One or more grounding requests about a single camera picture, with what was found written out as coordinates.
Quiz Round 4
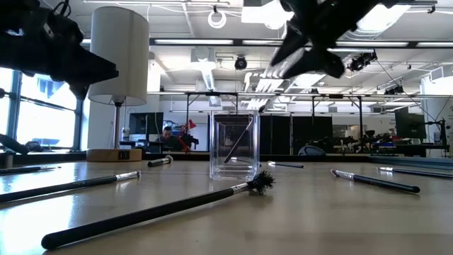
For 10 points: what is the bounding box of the black angled-tip makeup brush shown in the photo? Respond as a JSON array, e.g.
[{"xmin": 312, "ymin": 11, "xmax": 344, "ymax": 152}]
[{"xmin": 330, "ymin": 169, "xmax": 421, "ymax": 194}]

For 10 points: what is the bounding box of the short black makeup brush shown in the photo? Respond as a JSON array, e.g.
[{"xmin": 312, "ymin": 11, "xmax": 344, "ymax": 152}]
[{"xmin": 147, "ymin": 154, "xmax": 174, "ymax": 168}]

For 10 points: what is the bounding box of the long black silver-ferrule makeup brush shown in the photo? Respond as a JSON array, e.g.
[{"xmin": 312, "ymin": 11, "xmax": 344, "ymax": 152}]
[{"xmin": 0, "ymin": 171, "xmax": 142, "ymax": 205}]

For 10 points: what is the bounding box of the black computer monitor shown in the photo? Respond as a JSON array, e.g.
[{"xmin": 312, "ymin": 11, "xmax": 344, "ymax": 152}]
[
  {"xmin": 394, "ymin": 111, "xmax": 428, "ymax": 141},
  {"xmin": 129, "ymin": 112, "xmax": 164, "ymax": 135}
]

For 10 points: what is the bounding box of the black room partition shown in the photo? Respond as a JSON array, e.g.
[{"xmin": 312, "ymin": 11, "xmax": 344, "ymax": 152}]
[{"xmin": 260, "ymin": 115, "xmax": 333, "ymax": 155}]

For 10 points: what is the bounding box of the slim black makeup brush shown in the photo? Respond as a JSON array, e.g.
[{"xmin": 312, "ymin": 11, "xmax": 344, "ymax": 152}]
[{"xmin": 223, "ymin": 118, "xmax": 255, "ymax": 164}]

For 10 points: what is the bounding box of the black fan makeup brush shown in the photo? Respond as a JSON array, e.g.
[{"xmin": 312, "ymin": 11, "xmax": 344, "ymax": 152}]
[{"xmin": 40, "ymin": 170, "xmax": 276, "ymax": 251}]

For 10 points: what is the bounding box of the clear acrylic square container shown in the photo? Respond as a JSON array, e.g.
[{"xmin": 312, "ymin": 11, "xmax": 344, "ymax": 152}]
[{"xmin": 209, "ymin": 110, "xmax": 261, "ymax": 182}]

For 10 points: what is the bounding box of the red desk lamp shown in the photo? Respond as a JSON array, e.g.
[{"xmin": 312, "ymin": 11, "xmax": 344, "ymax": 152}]
[{"xmin": 176, "ymin": 119, "xmax": 197, "ymax": 153}]

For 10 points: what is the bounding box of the person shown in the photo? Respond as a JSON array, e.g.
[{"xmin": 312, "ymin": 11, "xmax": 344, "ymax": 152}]
[{"xmin": 155, "ymin": 125, "xmax": 182, "ymax": 152}]

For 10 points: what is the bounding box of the white shade wooden base lamp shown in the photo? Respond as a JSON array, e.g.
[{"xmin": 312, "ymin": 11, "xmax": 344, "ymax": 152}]
[{"xmin": 86, "ymin": 6, "xmax": 151, "ymax": 163}]

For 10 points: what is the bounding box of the white cable coil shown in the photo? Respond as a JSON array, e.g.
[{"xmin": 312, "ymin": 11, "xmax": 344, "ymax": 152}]
[{"xmin": 207, "ymin": 9, "xmax": 227, "ymax": 30}]

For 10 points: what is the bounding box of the thin black makeup brush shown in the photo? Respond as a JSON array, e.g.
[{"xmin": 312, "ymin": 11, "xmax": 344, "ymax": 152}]
[
  {"xmin": 267, "ymin": 161, "xmax": 305, "ymax": 169},
  {"xmin": 377, "ymin": 166, "xmax": 453, "ymax": 180},
  {"xmin": 0, "ymin": 165, "xmax": 62, "ymax": 175}
]

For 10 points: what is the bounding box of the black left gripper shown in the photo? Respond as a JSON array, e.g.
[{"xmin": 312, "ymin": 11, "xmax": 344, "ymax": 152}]
[{"xmin": 0, "ymin": 0, "xmax": 120, "ymax": 101}]

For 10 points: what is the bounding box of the black aluminium table frame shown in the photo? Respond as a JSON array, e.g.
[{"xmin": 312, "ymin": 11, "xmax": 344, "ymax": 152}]
[{"xmin": 0, "ymin": 151, "xmax": 453, "ymax": 164}]

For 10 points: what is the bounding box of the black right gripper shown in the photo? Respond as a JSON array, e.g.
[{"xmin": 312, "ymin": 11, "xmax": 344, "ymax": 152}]
[{"xmin": 270, "ymin": 0, "xmax": 385, "ymax": 80}]

